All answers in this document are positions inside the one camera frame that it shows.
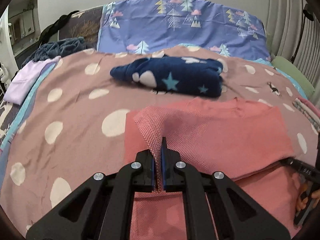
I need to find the green pillow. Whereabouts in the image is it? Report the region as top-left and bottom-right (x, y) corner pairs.
(272, 56), (315, 99)

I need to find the right hand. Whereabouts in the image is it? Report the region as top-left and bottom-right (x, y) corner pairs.
(296, 180), (320, 212)

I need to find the black floor lamp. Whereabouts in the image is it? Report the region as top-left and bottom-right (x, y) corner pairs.
(290, 3), (315, 63)

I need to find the mauve polka dot blanket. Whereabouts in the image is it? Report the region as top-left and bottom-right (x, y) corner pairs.
(1, 46), (318, 235)

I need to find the dark patterned pillow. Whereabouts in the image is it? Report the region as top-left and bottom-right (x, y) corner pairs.
(38, 4), (104, 51)

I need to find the purple tree print pillow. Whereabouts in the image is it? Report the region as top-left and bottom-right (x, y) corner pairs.
(97, 0), (271, 61)

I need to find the grey curtain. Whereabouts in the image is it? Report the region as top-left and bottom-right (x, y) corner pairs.
(265, 0), (320, 88)

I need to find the lilac folded cloth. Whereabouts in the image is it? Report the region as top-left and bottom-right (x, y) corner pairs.
(3, 56), (61, 106)

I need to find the navy star fleece garment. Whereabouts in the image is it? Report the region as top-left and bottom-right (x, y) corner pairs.
(110, 55), (223, 98)

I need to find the dark teal fleece blanket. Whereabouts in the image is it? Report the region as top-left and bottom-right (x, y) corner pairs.
(21, 37), (89, 68)

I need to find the pink knit garment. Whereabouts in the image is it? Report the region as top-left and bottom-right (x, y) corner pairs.
(125, 99), (300, 236)

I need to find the light blue bed sheet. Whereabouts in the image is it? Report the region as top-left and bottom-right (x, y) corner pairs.
(1, 60), (58, 185)

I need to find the folded clothes stack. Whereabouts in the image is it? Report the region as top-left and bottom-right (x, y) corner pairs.
(292, 97), (320, 133)

